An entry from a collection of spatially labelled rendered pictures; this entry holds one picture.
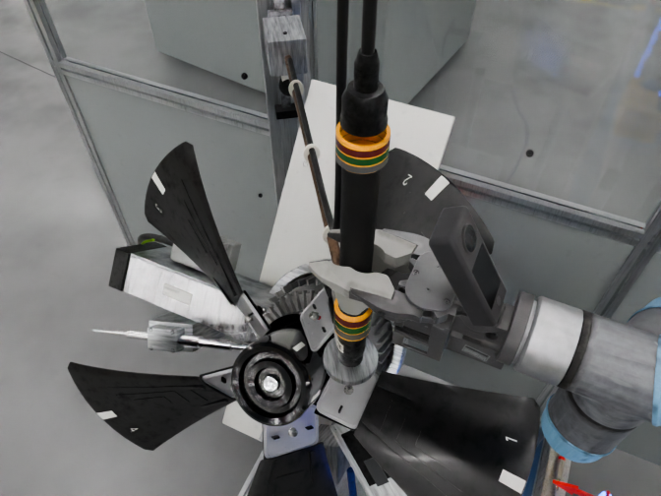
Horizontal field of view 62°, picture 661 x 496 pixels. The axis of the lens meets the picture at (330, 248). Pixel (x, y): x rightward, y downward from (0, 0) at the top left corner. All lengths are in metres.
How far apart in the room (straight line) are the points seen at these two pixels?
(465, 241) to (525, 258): 1.05
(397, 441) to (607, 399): 0.32
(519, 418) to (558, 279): 0.77
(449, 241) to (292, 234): 0.59
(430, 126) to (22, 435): 1.84
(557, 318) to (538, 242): 0.94
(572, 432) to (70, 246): 2.43
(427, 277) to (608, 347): 0.17
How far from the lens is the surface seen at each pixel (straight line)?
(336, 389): 0.81
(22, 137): 3.51
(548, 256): 1.50
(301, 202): 1.01
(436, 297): 0.53
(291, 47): 1.06
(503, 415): 0.83
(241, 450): 2.06
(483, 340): 0.57
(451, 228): 0.47
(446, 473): 0.80
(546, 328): 0.53
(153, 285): 1.04
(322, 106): 1.01
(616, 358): 0.54
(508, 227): 1.45
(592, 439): 0.63
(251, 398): 0.80
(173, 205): 0.86
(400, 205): 0.75
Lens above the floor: 1.91
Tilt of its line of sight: 50 degrees down
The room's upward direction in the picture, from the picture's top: straight up
